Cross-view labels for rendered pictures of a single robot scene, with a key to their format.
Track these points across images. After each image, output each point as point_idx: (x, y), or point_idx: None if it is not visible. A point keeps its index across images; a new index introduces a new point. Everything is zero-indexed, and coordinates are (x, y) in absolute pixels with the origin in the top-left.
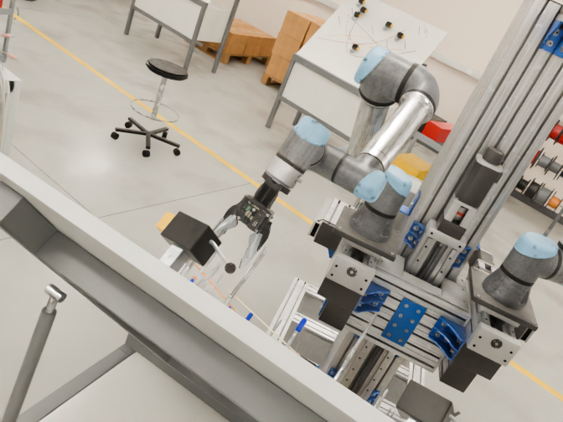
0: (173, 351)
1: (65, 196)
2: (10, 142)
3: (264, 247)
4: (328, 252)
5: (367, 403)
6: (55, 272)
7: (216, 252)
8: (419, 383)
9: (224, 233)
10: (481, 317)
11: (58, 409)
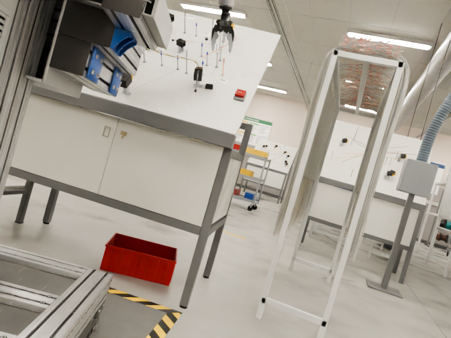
0: None
1: (243, 26)
2: (325, 78)
3: (213, 18)
4: (125, 51)
5: (192, 15)
6: None
7: (223, 38)
8: (172, 14)
9: (228, 43)
10: None
11: None
